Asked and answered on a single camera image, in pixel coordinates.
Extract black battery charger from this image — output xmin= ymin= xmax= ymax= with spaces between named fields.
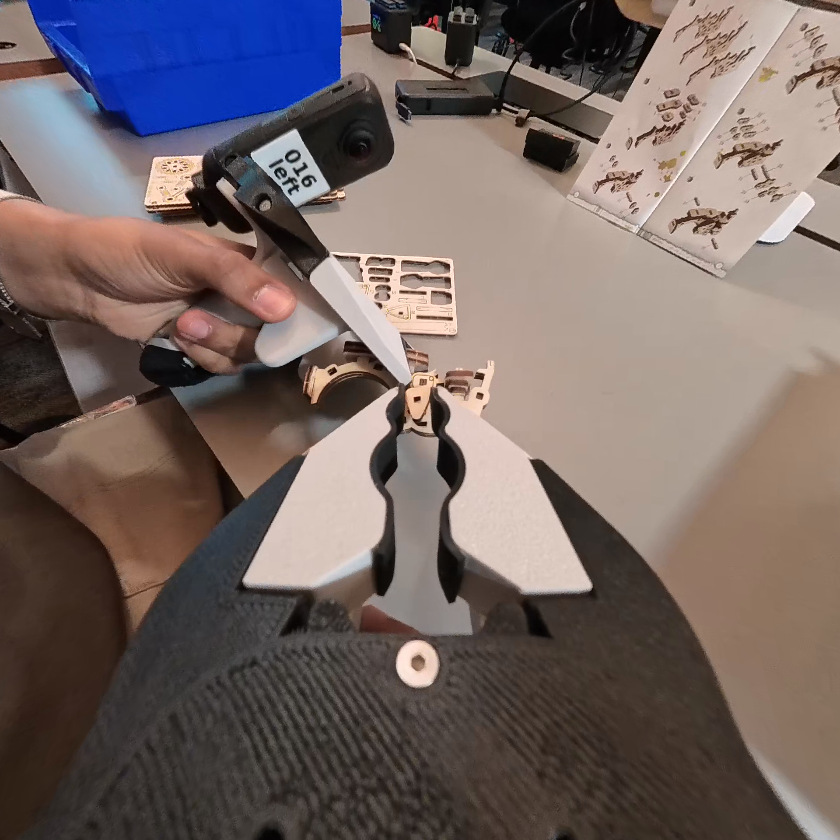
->
xmin=444 ymin=7 xmax=477 ymax=67

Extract person's left hand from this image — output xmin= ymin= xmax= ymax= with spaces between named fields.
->
xmin=20 ymin=200 xmax=298 ymax=376

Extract grey desk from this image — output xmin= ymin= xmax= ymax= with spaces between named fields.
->
xmin=0 ymin=29 xmax=840 ymax=788

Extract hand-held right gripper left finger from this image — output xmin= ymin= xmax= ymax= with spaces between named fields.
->
xmin=241 ymin=386 xmax=409 ymax=611

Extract wristwatch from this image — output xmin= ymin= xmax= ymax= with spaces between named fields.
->
xmin=0 ymin=189 xmax=46 ymax=340

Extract folded paper instruction sheet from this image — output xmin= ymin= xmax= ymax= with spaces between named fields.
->
xmin=567 ymin=0 xmax=840 ymax=278

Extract partly assembled wooden model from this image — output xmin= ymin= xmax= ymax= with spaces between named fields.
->
xmin=301 ymin=340 xmax=497 ymax=435

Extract stack of wooden puzzle sheets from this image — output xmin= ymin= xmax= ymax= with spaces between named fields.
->
xmin=144 ymin=155 xmax=347 ymax=215

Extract small black box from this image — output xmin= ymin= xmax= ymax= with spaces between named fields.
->
xmin=522 ymin=127 xmax=582 ymax=173

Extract person's beige pants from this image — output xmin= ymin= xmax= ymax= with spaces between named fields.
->
xmin=0 ymin=394 xmax=227 ymax=631

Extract white stand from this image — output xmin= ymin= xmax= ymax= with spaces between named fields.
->
xmin=755 ymin=190 xmax=816 ymax=245

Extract blue plastic bin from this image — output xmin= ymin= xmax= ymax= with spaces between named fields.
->
xmin=26 ymin=0 xmax=343 ymax=137

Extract black power adapter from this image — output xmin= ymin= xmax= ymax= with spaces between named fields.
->
xmin=395 ymin=77 xmax=501 ymax=123

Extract black cable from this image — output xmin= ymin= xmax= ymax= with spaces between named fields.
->
xmin=497 ymin=0 xmax=592 ymax=126

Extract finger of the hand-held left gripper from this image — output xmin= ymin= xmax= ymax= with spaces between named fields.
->
xmin=307 ymin=252 xmax=413 ymax=386

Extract laser-cut wooden puzzle sheet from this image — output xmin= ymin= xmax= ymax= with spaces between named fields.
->
xmin=331 ymin=252 xmax=459 ymax=337

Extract small wooden puzzle piece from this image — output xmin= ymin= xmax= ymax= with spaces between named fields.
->
xmin=406 ymin=373 xmax=439 ymax=434

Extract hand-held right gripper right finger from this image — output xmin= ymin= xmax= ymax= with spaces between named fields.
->
xmin=428 ymin=387 xmax=595 ymax=614

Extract black charger with display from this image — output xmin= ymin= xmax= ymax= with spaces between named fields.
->
xmin=369 ymin=0 xmax=413 ymax=55

